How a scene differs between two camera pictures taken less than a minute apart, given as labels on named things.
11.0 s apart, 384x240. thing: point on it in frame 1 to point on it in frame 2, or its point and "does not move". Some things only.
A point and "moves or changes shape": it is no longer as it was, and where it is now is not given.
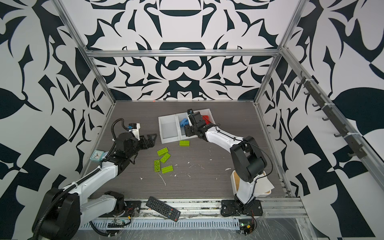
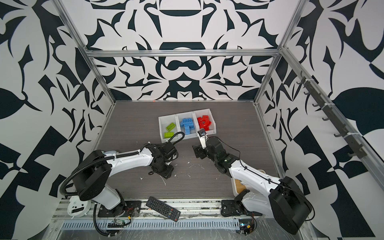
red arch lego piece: x=206 y=118 does not move
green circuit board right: x=246 y=226 does not move
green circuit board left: x=117 y=223 does not move
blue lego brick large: x=184 y=122 does not move
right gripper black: x=187 y=131 to x=199 y=151
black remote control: x=163 y=208 does not move
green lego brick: x=162 y=151 moves or changes shape
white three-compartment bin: x=170 y=129 does not move
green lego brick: x=184 y=143 to x=168 y=134
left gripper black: x=146 y=145 to x=168 y=174
